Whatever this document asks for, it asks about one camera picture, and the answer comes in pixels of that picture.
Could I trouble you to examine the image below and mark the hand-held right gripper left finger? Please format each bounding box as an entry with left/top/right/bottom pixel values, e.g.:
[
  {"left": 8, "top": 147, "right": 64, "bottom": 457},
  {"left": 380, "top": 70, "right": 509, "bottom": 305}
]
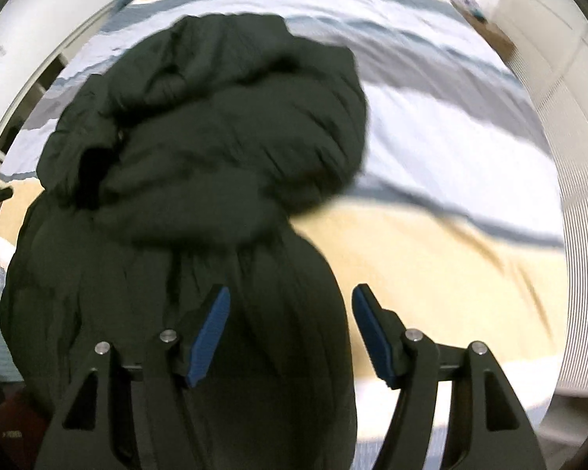
[{"left": 34, "top": 284, "right": 232, "bottom": 470}]

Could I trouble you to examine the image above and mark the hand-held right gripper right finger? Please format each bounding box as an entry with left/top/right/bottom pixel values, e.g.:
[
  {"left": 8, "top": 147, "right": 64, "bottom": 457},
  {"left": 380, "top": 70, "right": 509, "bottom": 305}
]
[{"left": 351, "top": 284, "right": 546, "bottom": 470}]

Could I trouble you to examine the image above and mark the black puffer coat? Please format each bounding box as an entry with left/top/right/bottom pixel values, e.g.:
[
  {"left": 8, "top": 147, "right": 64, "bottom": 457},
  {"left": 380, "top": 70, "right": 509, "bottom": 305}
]
[{"left": 0, "top": 13, "right": 371, "bottom": 470}]

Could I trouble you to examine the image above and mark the white shelf unit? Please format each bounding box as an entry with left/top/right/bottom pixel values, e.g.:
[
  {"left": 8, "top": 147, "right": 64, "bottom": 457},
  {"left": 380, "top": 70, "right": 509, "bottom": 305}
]
[{"left": 0, "top": 0, "right": 124, "bottom": 238}]

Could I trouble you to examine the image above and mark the striped bed duvet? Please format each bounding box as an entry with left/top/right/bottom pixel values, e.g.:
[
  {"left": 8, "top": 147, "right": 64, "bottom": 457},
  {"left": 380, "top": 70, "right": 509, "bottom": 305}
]
[{"left": 0, "top": 0, "right": 569, "bottom": 470}]

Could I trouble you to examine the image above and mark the white wardrobe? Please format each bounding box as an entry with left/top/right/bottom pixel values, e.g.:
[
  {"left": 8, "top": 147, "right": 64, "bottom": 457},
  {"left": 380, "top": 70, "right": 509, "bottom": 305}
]
[{"left": 443, "top": 0, "right": 588, "bottom": 405}]

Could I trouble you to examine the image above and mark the wooden nightstand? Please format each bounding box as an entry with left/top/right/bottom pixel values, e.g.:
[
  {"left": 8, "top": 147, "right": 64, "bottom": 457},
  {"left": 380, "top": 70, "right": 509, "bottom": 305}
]
[{"left": 484, "top": 18, "right": 516, "bottom": 63}]

